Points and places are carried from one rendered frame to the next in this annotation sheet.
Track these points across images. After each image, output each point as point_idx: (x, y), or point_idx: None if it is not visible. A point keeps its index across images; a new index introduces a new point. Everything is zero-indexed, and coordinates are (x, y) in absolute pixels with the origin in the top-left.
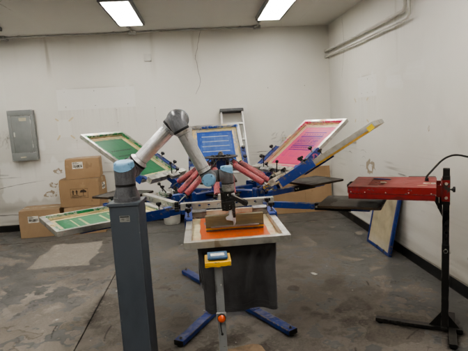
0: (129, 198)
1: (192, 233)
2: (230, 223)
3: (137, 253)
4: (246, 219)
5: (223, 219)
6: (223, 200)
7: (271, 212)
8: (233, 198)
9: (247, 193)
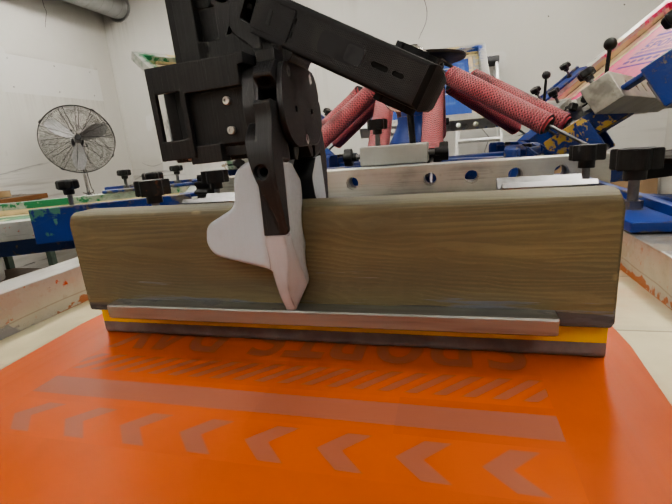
0: None
1: (11, 336)
2: (262, 285)
3: None
4: (413, 257)
5: (207, 249)
6: (182, 50)
7: (647, 218)
8: (275, 19)
9: None
